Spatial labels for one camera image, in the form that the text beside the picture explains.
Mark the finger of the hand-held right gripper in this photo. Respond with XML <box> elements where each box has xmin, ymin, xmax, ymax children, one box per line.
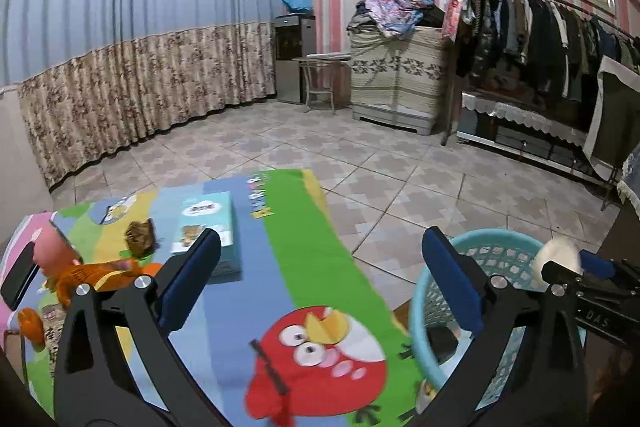
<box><xmin>580</xmin><ymin>250</ymin><xmax>640</xmax><ymax>293</ymax></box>
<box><xmin>541</xmin><ymin>260</ymin><xmax>583</xmax><ymax>293</ymax></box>

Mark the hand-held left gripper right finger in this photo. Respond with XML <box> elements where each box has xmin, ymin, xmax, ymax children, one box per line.
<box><xmin>421</xmin><ymin>227</ymin><xmax>588</xmax><ymax>427</ymax></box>

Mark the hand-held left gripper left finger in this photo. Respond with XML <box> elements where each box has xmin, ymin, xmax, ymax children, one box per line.
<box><xmin>52</xmin><ymin>228</ymin><xmax>226</xmax><ymax>427</ymax></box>

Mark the white round foam disc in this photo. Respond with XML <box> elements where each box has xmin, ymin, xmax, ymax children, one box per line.
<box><xmin>532</xmin><ymin>238</ymin><xmax>583</xmax><ymax>280</ymax></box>

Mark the light blue plastic basket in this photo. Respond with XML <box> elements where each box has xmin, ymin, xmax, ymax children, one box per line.
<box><xmin>409</xmin><ymin>229</ymin><xmax>588</xmax><ymax>408</ymax></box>

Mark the black object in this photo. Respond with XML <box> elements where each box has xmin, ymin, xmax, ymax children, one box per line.
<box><xmin>427</xmin><ymin>327</ymin><xmax>458</xmax><ymax>358</ymax></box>

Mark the orange plush toy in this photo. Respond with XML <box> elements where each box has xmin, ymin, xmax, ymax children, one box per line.
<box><xmin>42</xmin><ymin>258</ymin><xmax>163</xmax><ymax>308</ymax></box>

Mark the orange peel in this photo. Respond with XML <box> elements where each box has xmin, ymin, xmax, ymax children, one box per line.
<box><xmin>17</xmin><ymin>309</ymin><xmax>46</xmax><ymax>352</ymax></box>

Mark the person's right forearm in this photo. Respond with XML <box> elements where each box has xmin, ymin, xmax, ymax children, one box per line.
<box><xmin>592</xmin><ymin>347</ymin><xmax>640</xmax><ymax>413</ymax></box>

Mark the teal cardboard box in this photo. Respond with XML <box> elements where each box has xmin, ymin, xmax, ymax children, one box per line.
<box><xmin>170</xmin><ymin>192</ymin><xmax>243</xmax><ymax>280</ymax></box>

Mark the cartoon bird printed blanket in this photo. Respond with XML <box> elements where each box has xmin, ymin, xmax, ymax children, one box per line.
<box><xmin>0</xmin><ymin>168</ymin><xmax>436</xmax><ymax>427</ymax></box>

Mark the pink mug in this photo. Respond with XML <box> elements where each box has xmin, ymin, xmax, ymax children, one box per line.
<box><xmin>32</xmin><ymin>222</ymin><xmax>83</xmax><ymax>278</ymax></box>

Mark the dark cloth with white border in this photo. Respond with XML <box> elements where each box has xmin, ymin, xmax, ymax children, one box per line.
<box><xmin>582</xmin><ymin>55</ymin><xmax>640</xmax><ymax>168</ymax></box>

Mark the low cabinet with lace cloth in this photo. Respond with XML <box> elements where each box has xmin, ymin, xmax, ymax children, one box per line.
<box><xmin>456</xmin><ymin>91</ymin><xmax>616</xmax><ymax>182</ymax></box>

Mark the black pouch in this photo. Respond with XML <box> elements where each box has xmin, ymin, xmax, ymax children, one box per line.
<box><xmin>0</xmin><ymin>241</ymin><xmax>38</xmax><ymax>310</ymax></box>

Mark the cabinet with patterned cover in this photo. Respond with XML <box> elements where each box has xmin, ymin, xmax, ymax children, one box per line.
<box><xmin>350</xmin><ymin>26</ymin><xmax>446</xmax><ymax>136</ymax></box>

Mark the grey water dispenser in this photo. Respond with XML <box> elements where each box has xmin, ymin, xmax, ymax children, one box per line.
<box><xmin>274</xmin><ymin>13</ymin><xmax>317</xmax><ymax>104</ymax></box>

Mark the row of hanging clothes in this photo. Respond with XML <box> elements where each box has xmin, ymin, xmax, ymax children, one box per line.
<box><xmin>457</xmin><ymin>0</ymin><xmax>640</xmax><ymax>108</ymax></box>

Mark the small metal side table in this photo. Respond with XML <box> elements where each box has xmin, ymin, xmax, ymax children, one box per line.
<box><xmin>292</xmin><ymin>53</ymin><xmax>351</xmax><ymax>114</ymax></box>

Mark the pink hanging bag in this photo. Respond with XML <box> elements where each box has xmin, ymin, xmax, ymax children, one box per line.
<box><xmin>442</xmin><ymin>0</ymin><xmax>468</xmax><ymax>40</ymax></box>

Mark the blue and floral curtain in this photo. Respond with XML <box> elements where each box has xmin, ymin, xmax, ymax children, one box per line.
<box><xmin>0</xmin><ymin>0</ymin><xmax>283</xmax><ymax>190</ymax></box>

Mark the pile of clothes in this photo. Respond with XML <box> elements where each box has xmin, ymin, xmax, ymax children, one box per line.
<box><xmin>347</xmin><ymin>0</ymin><xmax>446</xmax><ymax>38</ymax></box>

